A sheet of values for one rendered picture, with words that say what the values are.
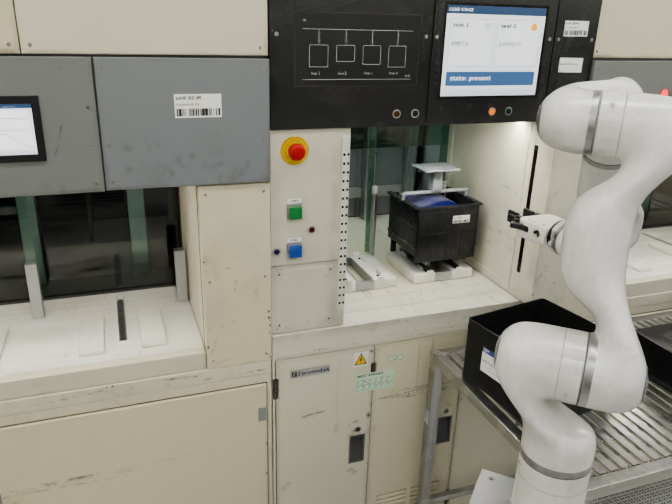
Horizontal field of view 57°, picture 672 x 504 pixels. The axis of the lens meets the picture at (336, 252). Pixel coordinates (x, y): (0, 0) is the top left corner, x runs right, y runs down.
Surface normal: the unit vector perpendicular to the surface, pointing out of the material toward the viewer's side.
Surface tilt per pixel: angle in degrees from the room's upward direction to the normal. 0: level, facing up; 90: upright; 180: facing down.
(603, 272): 72
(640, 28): 90
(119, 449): 90
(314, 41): 90
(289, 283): 90
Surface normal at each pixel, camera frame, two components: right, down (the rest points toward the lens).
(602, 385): -0.37, 0.18
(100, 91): 0.34, 0.35
